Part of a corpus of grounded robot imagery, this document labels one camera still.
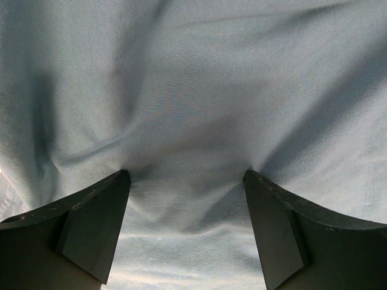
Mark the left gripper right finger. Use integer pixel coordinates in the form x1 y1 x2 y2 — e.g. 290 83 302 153
243 170 386 289

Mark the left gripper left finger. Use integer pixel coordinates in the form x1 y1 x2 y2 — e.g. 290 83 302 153
1 170 131 289

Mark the grey-blue t shirt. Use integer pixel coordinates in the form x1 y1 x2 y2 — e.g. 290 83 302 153
1 1 386 289

